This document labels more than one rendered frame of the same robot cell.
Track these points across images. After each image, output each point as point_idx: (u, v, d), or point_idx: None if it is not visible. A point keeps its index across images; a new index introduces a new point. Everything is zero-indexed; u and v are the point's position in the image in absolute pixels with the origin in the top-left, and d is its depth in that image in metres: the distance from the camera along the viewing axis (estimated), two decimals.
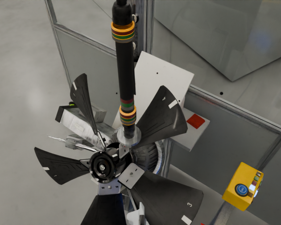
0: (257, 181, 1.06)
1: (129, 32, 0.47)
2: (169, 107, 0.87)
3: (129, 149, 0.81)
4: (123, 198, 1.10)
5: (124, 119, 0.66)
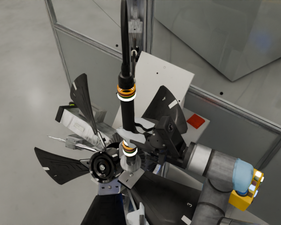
0: (257, 181, 1.06)
1: (131, 93, 0.59)
2: (169, 107, 0.87)
3: (131, 173, 0.93)
4: (123, 198, 1.10)
5: (127, 152, 0.79)
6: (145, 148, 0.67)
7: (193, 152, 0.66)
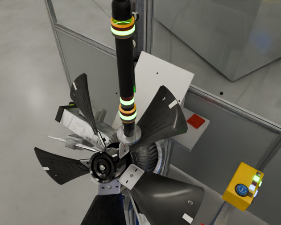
0: (257, 181, 1.06)
1: (129, 28, 0.46)
2: (169, 107, 0.87)
3: (130, 149, 0.81)
4: (123, 198, 1.10)
5: (124, 117, 0.66)
6: None
7: None
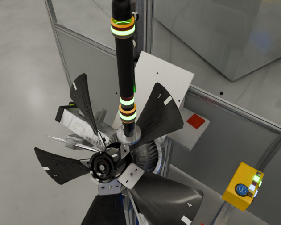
0: (257, 181, 1.06)
1: (129, 28, 0.46)
2: (181, 218, 0.88)
3: (130, 149, 0.81)
4: (123, 198, 1.10)
5: (124, 117, 0.66)
6: None
7: None
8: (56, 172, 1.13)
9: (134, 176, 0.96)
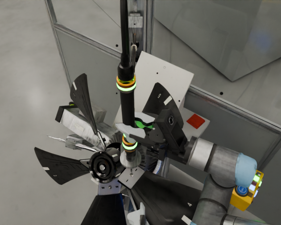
0: (257, 181, 1.06)
1: (131, 85, 0.57)
2: (182, 217, 0.87)
3: (131, 170, 0.92)
4: (123, 198, 1.10)
5: (126, 147, 0.77)
6: (144, 143, 0.65)
7: (194, 147, 0.64)
8: (56, 172, 1.13)
9: (134, 175, 0.95)
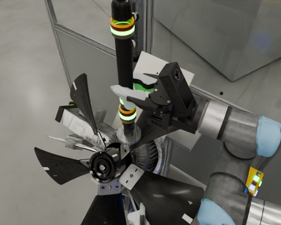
0: (257, 181, 1.06)
1: (128, 28, 0.46)
2: (182, 216, 0.86)
3: (129, 147, 0.81)
4: (123, 198, 1.10)
5: (124, 117, 0.66)
6: (145, 106, 0.54)
7: (205, 109, 0.53)
8: (56, 172, 1.13)
9: (134, 176, 0.96)
